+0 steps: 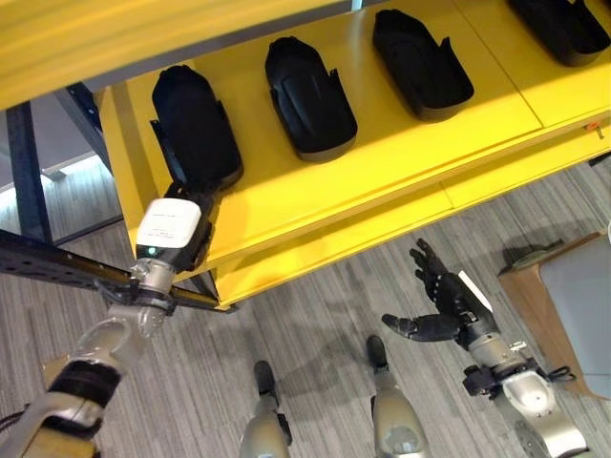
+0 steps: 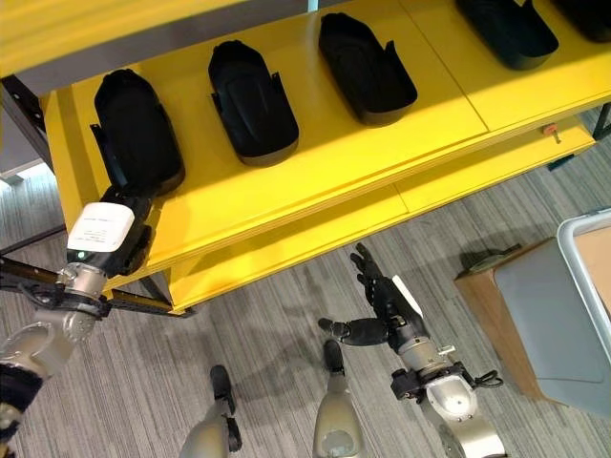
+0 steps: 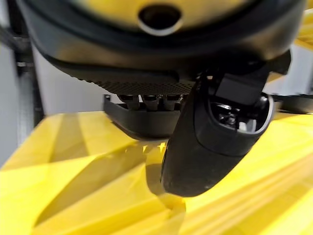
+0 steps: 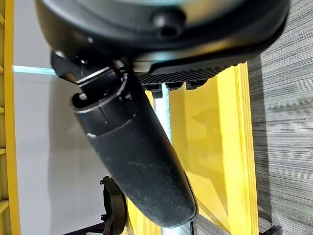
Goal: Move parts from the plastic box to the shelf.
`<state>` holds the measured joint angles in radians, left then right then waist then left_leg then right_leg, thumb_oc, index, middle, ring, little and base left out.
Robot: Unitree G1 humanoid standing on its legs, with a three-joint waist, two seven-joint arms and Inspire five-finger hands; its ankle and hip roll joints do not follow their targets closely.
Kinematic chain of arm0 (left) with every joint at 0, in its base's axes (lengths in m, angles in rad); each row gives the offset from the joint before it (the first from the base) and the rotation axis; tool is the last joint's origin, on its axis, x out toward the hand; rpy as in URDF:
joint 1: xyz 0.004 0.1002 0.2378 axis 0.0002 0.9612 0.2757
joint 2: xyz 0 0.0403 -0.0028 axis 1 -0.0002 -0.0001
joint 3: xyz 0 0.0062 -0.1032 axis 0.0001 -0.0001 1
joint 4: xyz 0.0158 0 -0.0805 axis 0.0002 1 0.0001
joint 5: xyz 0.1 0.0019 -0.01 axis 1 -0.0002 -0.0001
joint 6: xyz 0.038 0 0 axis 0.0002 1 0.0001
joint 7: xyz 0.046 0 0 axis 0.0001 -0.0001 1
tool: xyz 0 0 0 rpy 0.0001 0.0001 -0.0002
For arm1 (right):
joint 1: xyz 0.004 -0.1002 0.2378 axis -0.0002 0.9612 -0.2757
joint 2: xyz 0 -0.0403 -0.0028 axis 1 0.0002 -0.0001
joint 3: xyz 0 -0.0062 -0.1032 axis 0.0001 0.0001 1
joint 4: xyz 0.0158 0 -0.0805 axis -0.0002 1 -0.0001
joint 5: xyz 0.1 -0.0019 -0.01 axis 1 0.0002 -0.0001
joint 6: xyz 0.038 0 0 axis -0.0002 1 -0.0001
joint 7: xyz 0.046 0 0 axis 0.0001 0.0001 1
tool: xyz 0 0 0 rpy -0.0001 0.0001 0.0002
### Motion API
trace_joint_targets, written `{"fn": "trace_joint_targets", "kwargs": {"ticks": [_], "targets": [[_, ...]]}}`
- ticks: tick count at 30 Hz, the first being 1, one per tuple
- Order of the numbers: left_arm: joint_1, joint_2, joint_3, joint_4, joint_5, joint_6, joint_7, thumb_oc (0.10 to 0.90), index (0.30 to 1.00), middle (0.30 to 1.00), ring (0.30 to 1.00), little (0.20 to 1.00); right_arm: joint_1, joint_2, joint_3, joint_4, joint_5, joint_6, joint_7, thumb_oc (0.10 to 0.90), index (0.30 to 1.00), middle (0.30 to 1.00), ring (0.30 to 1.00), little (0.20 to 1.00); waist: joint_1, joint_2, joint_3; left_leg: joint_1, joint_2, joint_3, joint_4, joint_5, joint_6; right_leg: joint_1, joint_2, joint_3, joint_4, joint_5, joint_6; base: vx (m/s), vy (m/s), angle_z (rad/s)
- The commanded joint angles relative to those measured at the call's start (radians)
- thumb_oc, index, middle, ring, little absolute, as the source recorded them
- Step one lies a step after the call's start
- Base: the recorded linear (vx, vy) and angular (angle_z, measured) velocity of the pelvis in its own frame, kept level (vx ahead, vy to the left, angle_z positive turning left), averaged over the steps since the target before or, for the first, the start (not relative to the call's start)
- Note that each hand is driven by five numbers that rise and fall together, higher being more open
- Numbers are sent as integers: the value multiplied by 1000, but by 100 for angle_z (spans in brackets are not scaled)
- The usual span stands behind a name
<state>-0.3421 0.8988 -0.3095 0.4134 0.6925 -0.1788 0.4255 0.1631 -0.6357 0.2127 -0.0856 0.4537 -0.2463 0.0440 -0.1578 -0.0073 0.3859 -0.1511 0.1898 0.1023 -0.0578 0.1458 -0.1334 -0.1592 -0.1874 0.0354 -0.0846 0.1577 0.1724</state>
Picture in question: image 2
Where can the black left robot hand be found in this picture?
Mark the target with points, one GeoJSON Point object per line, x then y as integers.
{"type": "Point", "coordinates": [102, 226]}

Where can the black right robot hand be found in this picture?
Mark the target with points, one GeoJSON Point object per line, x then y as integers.
{"type": "Point", "coordinates": [382, 305]}

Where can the black sole-shaped part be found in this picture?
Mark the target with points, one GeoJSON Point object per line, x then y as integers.
{"type": "Point", "coordinates": [511, 33]}
{"type": "Point", "coordinates": [253, 105]}
{"type": "Point", "coordinates": [589, 19]}
{"type": "Point", "coordinates": [136, 133]}
{"type": "Point", "coordinates": [365, 71]}

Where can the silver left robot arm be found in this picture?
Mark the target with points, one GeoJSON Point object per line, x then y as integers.
{"type": "Point", "coordinates": [43, 341]}

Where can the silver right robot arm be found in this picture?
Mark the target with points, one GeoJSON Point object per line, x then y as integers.
{"type": "Point", "coordinates": [453, 405]}

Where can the brown cardboard box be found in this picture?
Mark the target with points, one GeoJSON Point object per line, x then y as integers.
{"type": "Point", "coordinates": [487, 305]}

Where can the yellow shelf unit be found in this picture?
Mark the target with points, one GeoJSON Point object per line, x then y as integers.
{"type": "Point", "coordinates": [334, 162]}

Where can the grey plastic box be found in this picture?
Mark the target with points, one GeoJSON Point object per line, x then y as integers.
{"type": "Point", "coordinates": [549, 324]}

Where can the red shelf knob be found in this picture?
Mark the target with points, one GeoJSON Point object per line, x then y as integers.
{"type": "Point", "coordinates": [552, 131]}

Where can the dark flat item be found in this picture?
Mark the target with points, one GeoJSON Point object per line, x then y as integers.
{"type": "Point", "coordinates": [487, 260]}

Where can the silver right robot leg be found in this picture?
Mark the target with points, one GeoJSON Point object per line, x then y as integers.
{"type": "Point", "coordinates": [334, 410]}

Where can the silver robot leg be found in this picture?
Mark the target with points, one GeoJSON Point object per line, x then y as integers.
{"type": "Point", "coordinates": [210, 429]}
{"type": "Point", "coordinates": [334, 410]}

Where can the silver left robot leg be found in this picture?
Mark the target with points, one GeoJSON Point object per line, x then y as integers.
{"type": "Point", "coordinates": [210, 429]}

